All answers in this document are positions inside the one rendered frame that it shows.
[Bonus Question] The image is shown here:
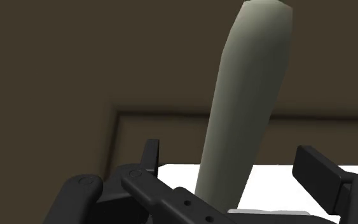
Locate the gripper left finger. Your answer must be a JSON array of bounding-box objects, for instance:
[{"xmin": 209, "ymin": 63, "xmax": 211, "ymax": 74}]
[{"xmin": 43, "ymin": 138, "xmax": 233, "ymax": 224}]

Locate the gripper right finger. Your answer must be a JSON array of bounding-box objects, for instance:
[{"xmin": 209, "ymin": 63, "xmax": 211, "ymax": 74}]
[{"xmin": 291, "ymin": 144, "xmax": 358, "ymax": 224}]

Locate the tall pale grey-green vase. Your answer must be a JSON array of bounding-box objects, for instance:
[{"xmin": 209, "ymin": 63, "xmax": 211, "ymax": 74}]
[{"xmin": 195, "ymin": 0, "xmax": 294, "ymax": 215}]

